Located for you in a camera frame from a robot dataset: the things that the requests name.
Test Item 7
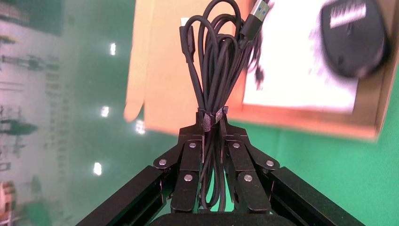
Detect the black data cable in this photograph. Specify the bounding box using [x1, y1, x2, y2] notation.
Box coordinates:
[179, 0, 272, 213]

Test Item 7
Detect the black wired computer mouse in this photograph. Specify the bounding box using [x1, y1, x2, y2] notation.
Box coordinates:
[247, 0, 390, 91]

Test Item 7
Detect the open brown cardboard box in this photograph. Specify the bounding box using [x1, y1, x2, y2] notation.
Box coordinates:
[124, 0, 399, 143]

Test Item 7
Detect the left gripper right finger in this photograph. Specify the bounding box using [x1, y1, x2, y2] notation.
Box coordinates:
[218, 107, 365, 226]

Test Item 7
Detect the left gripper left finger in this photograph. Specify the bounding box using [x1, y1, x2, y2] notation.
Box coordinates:
[76, 111, 207, 226]

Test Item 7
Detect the white printed instruction sheet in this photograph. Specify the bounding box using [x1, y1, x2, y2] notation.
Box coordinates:
[243, 0, 359, 113]

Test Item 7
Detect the green table mat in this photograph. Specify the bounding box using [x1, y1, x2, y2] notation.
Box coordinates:
[199, 67, 399, 226]

